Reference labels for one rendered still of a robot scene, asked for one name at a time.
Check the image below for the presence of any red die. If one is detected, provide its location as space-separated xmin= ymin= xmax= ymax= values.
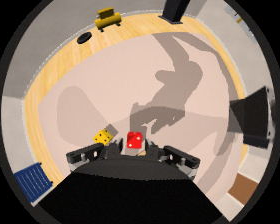
xmin=127 ymin=132 xmax=142 ymax=148

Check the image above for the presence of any tan square mat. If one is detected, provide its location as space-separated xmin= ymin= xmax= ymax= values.
xmin=136 ymin=150 xmax=146 ymax=156

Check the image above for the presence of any yellow die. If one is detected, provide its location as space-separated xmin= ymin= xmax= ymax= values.
xmin=93 ymin=129 xmax=113 ymax=146

